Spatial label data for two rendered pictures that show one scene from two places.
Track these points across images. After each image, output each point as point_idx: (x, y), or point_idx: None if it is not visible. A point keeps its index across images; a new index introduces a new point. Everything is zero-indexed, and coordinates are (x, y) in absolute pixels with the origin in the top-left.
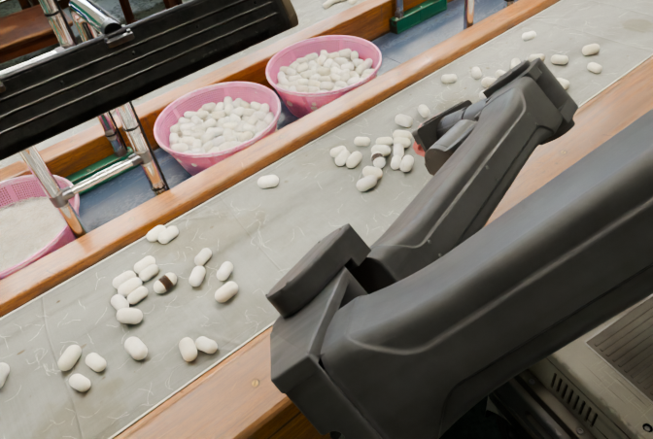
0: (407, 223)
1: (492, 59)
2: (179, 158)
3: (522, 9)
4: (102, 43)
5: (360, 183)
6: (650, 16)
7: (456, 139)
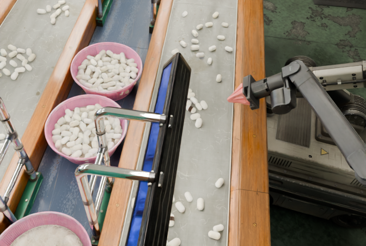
0: (355, 140)
1: (180, 32)
2: (89, 160)
3: None
4: (168, 128)
5: (199, 124)
6: None
7: (284, 98)
